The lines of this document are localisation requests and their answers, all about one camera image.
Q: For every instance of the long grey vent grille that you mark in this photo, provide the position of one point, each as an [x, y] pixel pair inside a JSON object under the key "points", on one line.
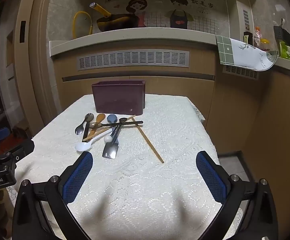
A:
{"points": [[135, 60]]}

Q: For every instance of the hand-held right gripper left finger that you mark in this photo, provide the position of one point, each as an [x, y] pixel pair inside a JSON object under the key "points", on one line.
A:
{"points": [[78, 177]]}

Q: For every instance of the wooden spoon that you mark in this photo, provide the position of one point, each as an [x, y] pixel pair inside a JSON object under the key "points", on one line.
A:
{"points": [[100, 118]]}

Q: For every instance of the black utensil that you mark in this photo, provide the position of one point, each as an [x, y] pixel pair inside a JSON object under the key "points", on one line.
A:
{"points": [[85, 133]]}

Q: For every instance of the maroon plastic utensil holder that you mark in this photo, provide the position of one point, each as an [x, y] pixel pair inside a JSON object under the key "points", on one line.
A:
{"points": [[118, 97]]}

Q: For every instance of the white plastic spoon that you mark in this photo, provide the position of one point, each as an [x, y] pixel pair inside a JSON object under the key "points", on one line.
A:
{"points": [[81, 146]]}

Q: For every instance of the yellow-rimmed glass lid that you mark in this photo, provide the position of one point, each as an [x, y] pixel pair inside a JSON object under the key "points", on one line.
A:
{"points": [[74, 25]]}

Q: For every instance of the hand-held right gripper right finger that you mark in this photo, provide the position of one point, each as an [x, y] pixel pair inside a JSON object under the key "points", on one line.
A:
{"points": [[212, 177]]}

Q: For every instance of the dark bottle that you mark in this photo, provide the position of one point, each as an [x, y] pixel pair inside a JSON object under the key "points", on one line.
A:
{"points": [[247, 38]]}

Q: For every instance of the green packets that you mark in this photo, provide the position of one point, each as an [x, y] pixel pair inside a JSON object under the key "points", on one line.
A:
{"points": [[288, 51]]}

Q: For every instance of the black utensil rack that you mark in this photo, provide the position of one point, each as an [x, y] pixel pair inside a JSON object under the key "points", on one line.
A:
{"points": [[283, 33]]}

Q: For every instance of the small grey vent grille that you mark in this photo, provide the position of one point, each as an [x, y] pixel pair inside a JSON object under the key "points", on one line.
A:
{"points": [[240, 72]]}

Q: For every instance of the steel shovel spoon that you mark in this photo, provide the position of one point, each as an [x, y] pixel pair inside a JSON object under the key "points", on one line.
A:
{"points": [[109, 151]]}

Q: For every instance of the long steel spoon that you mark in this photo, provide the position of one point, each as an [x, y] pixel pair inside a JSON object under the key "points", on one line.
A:
{"points": [[130, 123]]}

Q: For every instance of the green checked towel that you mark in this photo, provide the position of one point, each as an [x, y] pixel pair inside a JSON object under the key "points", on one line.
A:
{"points": [[237, 52]]}

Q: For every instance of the white lace tablecloth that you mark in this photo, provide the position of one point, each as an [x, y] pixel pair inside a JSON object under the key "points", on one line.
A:
{"points": [[145, 185]]}

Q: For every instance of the cartoon wall sticker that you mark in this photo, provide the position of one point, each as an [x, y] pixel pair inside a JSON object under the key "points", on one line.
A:
{"points": [[160, 10]]}

